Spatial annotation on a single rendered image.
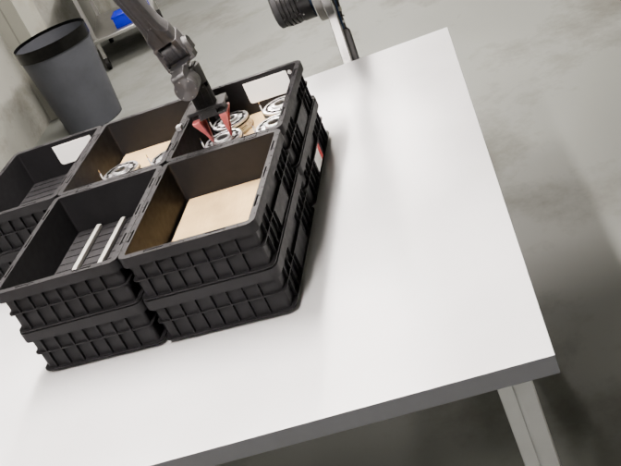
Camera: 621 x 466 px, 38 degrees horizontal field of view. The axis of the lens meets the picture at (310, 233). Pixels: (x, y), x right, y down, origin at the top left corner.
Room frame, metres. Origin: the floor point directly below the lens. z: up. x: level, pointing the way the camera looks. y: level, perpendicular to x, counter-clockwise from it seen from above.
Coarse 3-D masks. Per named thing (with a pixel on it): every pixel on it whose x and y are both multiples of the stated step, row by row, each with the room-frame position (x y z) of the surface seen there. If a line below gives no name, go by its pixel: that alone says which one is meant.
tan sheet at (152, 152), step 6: (156, 144) 2.40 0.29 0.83; (162, 144) 2.38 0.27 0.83; (168, 144) 2.36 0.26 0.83; (144, 150) 2.40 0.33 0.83; (150, 150) 2.38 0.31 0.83; (156, 150) 2.36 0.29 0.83; (162, 150) 2.34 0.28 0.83; (126, 156) 2.41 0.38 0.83; (132, 156) 2.39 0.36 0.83; (138, 156) 2.37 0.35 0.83; (144, 156) 2.35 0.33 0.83; (150, 156) 2.33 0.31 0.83; (138, 162) 2.33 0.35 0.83; (144, 162) 2.31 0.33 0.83
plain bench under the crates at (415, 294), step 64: (384, 64) 2.57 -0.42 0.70; (448, 64) 2.36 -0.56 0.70; (384, 128) 2.15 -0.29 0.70; (448, 128) 1.99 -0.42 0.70; (320, 192) 1.96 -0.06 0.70; (384, 192) 1.82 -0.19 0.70; (448, 192) 1.70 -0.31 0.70; (320, 256) 1.68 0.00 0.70; (384, 256) 1.57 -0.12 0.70; (448, 256) 1.47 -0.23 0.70; (512, 256) 1.38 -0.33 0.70; (0, 320) 2.05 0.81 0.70; (256, 320) 1.55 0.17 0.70; (320, 320) 1.45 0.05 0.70; (384, 320) 1.37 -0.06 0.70; (448, 320) 1.29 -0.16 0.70; (512, 320) 1.21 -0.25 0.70; (0, 384) 1.75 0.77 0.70; (64, 384) 1.64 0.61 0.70; (128, 384) 1.53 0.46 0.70; (192, 384) 1.44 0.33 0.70; (256, 384) 1.35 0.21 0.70; (320, 384) 1.27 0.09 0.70; (384, 384) 1.20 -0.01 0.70; (448, 384) 1.13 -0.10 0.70; (512, 384) 1.11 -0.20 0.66; (0, 448) 1.51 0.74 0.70; (64, 448) 1.42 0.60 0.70; (128, 448) 1.33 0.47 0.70; (192, 448) 1.25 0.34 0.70; (256, 448) 1.21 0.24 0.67
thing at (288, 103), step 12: (264, 72) 2.28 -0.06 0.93; (300, 72) 2.21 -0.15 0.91; (228, 84) 2.31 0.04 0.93; (288, 84) 2.12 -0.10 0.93; (288, 96) 2.04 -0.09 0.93; (288, 108) 1.99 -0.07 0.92; (288, 120) 1.95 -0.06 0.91; (180, 132) 2.12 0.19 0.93; (216, 144) 1.95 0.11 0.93; (168, 156) 2.00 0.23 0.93; (180, 156) 1.97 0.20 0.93
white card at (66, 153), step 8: (88, 136) 2.45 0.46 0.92; (64, 144) 2.48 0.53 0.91; (72, 144) 2.47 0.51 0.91; (80, 144) 2.46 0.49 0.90; (56, 152) 2.49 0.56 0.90; (64, 152) 2.48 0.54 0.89; (72, 152) 2.48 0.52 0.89; (80, 152) 2.47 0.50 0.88; (64, 160) 2.49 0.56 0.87; (72, 160) 2.48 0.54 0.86
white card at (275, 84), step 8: (280, 72) 2.26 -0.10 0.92; (256, 80) 2.29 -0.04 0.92; (264, 80) 2.28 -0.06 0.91; (272, 80) 2.27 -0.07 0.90; (280, 80) 2.27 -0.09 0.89; (288, 80) 2.26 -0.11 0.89; (248, 88) 2.30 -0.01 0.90; (256, 88) 2.29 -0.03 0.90; (264, 88) 2.28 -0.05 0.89; (272, 88) 2.28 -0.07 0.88; (280, 88) 2.27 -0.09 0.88; (248, 96) 2.30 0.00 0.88; (256, 96) 2.29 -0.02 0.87; (264, 96) 2.29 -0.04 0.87; (272, 96) 2.28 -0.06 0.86
